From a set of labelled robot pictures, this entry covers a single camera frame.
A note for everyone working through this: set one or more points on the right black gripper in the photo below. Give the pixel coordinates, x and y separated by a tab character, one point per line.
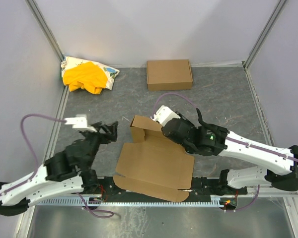
167	130

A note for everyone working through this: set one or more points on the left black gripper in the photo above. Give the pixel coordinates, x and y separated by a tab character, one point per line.
105	131

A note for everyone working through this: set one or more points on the cardboard box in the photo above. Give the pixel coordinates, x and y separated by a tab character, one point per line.
169	75
154	165

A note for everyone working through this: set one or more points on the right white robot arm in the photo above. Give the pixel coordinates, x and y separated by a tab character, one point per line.
273	166

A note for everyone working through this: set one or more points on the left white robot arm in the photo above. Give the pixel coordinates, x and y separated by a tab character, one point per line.
68	171

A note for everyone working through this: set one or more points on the folded cardboard box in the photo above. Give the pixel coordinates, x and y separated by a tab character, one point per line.
169	75

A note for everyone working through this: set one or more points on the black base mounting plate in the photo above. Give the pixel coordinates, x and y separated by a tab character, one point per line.
202	188

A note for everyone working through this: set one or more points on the yellow cloth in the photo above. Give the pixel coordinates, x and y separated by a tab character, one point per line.
86	76

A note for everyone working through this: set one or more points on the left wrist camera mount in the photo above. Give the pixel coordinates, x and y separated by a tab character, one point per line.
80	123

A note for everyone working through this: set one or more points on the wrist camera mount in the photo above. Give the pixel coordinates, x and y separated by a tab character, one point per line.
80	123
163	115

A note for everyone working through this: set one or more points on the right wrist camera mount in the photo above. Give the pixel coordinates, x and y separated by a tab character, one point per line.
163	115

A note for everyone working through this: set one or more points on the slotted cable duct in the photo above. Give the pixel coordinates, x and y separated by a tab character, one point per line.
76	201

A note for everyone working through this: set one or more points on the right aluminium corner post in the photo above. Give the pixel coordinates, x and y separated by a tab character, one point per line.
265	32

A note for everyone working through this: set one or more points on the aluminium corner post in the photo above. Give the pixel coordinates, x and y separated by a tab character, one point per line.
34	8
265	32

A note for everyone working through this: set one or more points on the left aluminium corner post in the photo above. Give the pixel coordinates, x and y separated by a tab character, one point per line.
34	8

